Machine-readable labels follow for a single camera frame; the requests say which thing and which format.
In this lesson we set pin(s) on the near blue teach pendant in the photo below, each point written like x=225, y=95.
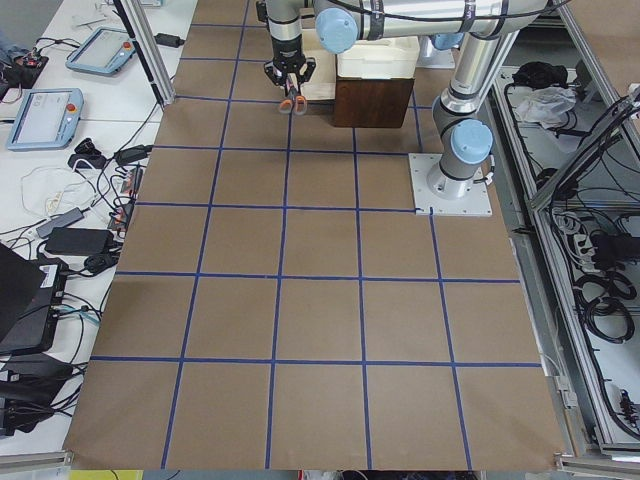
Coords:
x=46, y=120

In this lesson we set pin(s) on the far blue teach pendant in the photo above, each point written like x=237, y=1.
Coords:
x=103, y=53

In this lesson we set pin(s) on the blue teach pendant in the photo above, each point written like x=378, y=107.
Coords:
x=46, y=120
x=103, y=53

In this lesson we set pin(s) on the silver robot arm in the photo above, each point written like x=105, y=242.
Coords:
x=488, y=30

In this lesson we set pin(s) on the dark wooden drawer box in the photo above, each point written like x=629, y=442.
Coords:
x=365, y=103

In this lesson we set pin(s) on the black laptop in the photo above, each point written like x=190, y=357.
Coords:
x=30, y=292

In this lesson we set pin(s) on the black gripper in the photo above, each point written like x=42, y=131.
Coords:
x=287, y=48

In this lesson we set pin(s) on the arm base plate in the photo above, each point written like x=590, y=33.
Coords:
x=437, y=195

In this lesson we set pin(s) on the aluminium frame post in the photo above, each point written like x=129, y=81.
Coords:
x=139, y=30

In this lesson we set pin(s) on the black power adapter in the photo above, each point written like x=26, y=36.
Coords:
x=168, y=40

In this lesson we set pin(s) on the grey orange scissors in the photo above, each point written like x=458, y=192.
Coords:
x=297, y=106

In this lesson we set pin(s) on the white crumpled cloth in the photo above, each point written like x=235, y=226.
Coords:
x=547, y=107

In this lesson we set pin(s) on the cream plastic tray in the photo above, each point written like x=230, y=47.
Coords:
x=392, y=58

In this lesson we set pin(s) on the large black power brick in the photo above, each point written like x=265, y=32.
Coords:
x=78, y=241

